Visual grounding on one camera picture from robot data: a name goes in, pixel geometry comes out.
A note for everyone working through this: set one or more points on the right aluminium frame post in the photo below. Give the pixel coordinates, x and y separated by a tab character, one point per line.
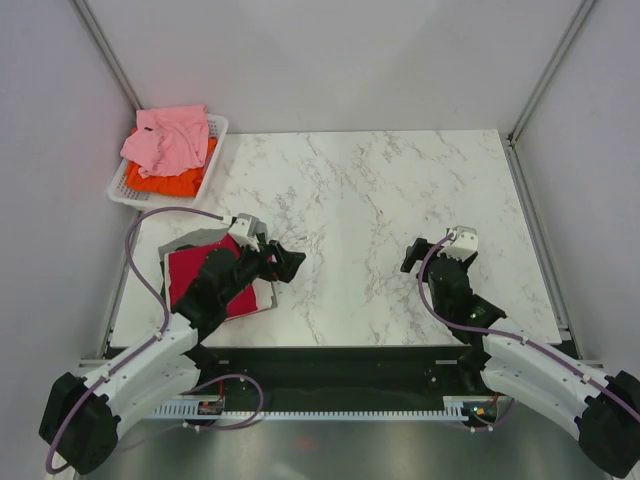
568	39

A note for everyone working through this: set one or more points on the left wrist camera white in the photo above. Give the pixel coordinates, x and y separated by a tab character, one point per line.
248	231

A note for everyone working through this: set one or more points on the left aluminium frame post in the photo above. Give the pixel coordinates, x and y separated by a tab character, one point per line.
90	23

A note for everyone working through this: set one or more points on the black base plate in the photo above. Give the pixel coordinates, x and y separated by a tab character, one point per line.
313	379

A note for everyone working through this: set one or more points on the aluminium frame post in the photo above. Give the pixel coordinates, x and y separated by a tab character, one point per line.
568	39
90	23

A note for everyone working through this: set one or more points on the folded white t shirt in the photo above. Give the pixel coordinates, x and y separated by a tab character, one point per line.
166	279

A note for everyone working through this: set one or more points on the white slotted cable duct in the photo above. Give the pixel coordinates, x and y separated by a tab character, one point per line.
191	409

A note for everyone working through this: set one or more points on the folded red t shirt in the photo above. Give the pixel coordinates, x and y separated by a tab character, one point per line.
184	266

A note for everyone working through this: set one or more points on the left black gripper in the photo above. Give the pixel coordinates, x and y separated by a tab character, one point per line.
286	265

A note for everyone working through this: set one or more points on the orange t shirt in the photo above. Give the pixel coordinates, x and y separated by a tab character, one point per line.
185	185

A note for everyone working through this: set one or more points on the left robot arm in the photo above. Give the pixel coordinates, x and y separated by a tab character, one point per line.
86	416

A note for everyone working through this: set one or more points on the pink t shirt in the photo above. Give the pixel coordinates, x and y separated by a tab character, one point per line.
168	141

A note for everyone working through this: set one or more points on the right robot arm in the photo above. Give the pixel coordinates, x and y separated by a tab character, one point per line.
599	410

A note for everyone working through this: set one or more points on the white plastic basket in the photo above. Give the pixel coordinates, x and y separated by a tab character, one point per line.
119	192

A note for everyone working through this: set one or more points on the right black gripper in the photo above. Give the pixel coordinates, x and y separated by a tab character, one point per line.
412	254

